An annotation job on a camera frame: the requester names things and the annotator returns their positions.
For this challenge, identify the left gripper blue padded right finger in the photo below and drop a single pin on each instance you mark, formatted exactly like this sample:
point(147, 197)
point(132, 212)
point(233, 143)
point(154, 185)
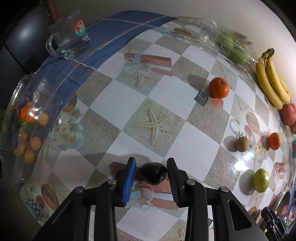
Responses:
point(173, 175)

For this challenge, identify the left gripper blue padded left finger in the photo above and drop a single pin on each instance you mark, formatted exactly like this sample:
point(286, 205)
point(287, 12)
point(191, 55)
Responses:
point(128, 177)

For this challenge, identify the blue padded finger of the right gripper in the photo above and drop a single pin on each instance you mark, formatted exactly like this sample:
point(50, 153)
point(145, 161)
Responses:
point(270, 217)

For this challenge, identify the dark plum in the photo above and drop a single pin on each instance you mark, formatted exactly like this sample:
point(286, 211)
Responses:
point(153, 173)

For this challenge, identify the large green mango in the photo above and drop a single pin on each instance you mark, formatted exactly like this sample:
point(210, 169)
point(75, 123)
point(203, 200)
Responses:
point(260, 180)

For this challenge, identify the clear plastic box small fruits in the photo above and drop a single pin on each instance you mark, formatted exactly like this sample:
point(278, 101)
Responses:
point(31, 113)

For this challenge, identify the round steel plate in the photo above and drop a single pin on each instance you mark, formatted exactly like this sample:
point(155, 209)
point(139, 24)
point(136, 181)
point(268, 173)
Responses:
point(280, 203)

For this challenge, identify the brown round longan fruit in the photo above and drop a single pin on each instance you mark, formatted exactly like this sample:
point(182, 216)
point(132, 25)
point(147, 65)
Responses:
point(242, 144)

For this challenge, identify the patterned checkered tablecloth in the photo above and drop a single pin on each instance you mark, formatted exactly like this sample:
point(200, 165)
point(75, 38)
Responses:
point(151, 101)

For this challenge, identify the orange tangerine far right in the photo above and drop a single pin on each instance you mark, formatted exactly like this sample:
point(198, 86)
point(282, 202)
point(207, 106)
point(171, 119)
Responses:
point(274, 141)

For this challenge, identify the orange tangerine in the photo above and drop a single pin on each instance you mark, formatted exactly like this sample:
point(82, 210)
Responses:
point(219, 88)
point(274, 141)

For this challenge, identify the teal box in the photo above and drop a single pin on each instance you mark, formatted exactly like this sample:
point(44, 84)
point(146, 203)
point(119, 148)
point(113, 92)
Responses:
point(294, 149)

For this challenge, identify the red apple middle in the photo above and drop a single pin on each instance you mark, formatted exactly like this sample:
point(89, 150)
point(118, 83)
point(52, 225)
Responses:
point(293, 128)

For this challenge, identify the red apple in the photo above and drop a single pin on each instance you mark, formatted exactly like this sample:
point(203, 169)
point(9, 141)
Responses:
point(288, 114)
point(293, 128)

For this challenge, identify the orange tangerine far left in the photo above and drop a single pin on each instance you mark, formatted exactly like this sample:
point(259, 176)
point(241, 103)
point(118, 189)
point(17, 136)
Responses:
point(219, 88)

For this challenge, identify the red apple front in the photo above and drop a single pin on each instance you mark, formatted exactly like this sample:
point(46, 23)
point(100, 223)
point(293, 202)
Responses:
point(288, 114)

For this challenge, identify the yellow banana bunch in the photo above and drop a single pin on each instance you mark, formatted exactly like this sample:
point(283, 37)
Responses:
point(271, 84)

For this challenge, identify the glass mug with logo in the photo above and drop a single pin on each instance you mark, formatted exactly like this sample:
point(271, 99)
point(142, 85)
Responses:
point(68, 37)

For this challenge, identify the clear plastic box green fruit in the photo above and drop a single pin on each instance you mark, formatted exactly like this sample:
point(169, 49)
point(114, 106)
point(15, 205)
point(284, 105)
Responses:
point(231, 44)

